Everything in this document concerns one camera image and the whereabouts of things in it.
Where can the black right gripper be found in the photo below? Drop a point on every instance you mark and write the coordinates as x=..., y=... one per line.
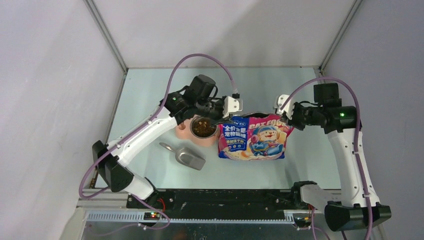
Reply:
x=293, y=121

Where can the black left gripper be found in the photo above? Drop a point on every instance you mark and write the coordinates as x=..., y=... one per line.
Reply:
x=219, y=119

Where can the colourful cat food bag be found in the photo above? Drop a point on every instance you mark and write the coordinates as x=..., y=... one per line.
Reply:
x=253, y=137

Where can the metal food scoop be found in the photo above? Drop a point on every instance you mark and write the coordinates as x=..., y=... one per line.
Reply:
x=186, y=156

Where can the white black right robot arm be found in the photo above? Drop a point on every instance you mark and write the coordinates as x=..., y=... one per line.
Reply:
x=358, y=206

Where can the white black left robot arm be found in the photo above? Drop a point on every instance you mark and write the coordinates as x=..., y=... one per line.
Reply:
x=111, y=160

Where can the pink double pet bowl stand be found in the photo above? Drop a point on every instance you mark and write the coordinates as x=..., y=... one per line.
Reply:
x=198, y=130

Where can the kibble in near bowl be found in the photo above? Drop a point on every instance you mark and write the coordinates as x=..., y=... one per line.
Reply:
x=202, y=127

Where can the steel bowl near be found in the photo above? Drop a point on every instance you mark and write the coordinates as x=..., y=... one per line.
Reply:
x=202, y=127

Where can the right controller board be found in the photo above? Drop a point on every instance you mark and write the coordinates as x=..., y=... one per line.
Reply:
x=302, y=222

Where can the controller board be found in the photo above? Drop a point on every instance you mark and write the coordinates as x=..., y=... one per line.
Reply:
x=302, y=222
x=152, y=216

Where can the left controller board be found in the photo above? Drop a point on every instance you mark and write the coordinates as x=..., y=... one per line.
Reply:
x=152, y=216

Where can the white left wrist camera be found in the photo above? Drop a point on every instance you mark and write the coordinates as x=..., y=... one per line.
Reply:
x=231, y=106

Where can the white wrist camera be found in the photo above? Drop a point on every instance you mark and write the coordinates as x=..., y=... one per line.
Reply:
x=284, y=106
x=231, y=106

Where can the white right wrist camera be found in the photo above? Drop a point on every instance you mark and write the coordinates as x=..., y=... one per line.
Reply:
x=284, y=106

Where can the aluminium frame rail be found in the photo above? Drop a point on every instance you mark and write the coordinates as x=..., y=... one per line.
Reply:
x=125, y=208

